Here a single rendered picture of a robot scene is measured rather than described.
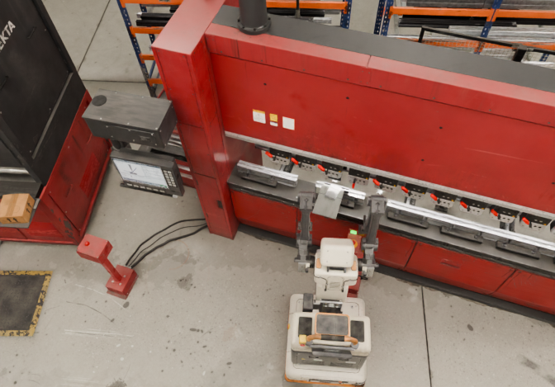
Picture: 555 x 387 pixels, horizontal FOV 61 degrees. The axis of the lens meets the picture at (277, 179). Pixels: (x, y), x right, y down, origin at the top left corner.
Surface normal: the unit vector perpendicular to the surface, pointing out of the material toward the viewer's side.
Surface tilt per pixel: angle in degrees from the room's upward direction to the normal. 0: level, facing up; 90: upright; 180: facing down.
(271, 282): 0
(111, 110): 0
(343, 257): 48
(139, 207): 0
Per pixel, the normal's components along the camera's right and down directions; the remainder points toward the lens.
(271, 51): -0.33, 0.79
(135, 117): -0.03, -0.55
